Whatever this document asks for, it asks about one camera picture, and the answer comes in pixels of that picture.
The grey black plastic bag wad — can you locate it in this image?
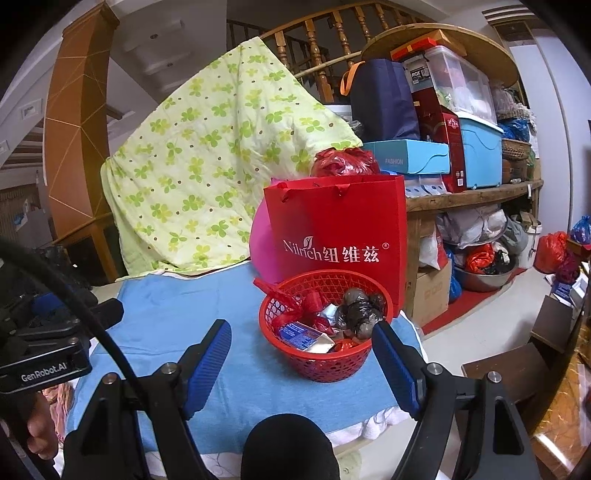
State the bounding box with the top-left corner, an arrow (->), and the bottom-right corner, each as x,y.
334,288 -> 387,342

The white tissue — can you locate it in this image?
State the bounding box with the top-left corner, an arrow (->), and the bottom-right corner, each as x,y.
320,304 -> 338,326

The red plastic mesh basket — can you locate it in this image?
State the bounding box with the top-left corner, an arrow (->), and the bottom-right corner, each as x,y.
253,270 -> 398,383

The blue white carton box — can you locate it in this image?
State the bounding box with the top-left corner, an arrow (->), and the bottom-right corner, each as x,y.
279,322 -> 335,354

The person's left hand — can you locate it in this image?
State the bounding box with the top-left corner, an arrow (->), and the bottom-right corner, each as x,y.
27,393 -> 58,460

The cardboard box under shelf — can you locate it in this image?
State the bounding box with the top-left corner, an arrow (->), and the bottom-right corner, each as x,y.
411,262 -> 453,327

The metal basin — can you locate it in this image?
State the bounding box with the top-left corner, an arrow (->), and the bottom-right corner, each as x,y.
454,265 -> 518,293

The black knee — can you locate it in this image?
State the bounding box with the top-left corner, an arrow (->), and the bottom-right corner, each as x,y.
240,414 -> 341,480

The magenta pillow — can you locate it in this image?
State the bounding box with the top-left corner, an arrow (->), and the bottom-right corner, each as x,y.
249,199 -> 281,283

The red Nilrich shopping bag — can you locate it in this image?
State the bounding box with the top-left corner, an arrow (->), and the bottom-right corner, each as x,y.
264,174 -> 407,315

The wooden shelf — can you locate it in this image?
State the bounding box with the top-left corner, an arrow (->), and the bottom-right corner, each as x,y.
403,180 -> 544,317

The green clover quilt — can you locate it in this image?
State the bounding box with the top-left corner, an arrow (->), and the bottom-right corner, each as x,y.
100,38 -> 361,277

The red plastic bag on floor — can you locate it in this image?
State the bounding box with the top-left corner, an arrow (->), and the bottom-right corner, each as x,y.
534,231 -> 568,274

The light blue shoe box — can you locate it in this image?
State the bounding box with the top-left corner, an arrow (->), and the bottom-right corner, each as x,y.
363,139 -> 451,175

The red crumpled plastic bag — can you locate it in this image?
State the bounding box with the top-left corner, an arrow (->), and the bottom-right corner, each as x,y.
311,147 -> 380,177

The orange wooden column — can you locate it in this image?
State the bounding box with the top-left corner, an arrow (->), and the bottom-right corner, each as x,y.
43,1 -> 119,282

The blue plastic storage bin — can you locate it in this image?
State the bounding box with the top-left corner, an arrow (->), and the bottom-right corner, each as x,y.
458,113 -> 503,189

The dark red gift box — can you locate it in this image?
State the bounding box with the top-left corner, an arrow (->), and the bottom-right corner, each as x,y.
412,87 -> 467,193

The navy tote bag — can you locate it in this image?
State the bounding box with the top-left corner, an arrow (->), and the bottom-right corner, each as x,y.
339,59 -> 420,143

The clear plastic storage box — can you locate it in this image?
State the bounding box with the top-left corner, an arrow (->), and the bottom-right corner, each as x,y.
403,46 -> 497,124

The round wooden table top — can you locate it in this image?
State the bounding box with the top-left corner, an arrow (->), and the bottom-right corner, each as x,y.
359,22 -> 521,89

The wooden stair railing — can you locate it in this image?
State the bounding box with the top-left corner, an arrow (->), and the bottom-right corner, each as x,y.
225,0 -> 435,105

